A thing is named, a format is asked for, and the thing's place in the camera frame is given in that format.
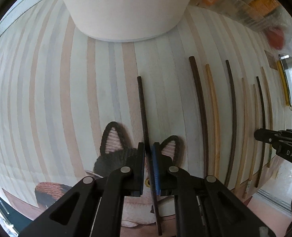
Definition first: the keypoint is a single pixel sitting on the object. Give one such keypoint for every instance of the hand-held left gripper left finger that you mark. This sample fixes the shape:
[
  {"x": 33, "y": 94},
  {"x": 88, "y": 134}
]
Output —
[{"x": 142, "y": 167}]

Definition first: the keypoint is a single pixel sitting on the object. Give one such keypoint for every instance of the white utensil container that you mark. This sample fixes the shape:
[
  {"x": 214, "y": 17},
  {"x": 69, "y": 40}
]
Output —
[{"x": 126, "y": 5}]

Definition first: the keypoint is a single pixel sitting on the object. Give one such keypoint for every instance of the reddish brown knit coaster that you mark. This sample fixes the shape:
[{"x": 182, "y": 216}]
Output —
[{"x": 49, "y": 190}]

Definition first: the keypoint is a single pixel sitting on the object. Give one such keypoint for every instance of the plastic bag with orange packets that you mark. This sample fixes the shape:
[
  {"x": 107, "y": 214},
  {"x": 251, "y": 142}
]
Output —
[{"x": 240, "y": 2}]

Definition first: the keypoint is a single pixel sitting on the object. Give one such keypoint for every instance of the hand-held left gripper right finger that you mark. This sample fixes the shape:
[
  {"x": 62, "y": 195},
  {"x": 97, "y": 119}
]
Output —
[{"x": 156, "y": 167}]

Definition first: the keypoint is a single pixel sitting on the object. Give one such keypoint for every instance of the black cat knit coaster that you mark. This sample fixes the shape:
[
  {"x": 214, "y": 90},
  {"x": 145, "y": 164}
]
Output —
[{"x": 112, "y": 138}]

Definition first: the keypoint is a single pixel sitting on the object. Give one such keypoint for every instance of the yellow strip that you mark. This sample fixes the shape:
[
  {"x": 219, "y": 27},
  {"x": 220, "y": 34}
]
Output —
[{"x": 284, "y": 84}]

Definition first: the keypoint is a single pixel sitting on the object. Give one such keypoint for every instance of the red item in bag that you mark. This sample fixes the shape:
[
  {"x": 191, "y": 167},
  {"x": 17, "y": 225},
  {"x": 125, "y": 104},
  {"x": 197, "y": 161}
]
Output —
[{"x": 275, "y": 38}]

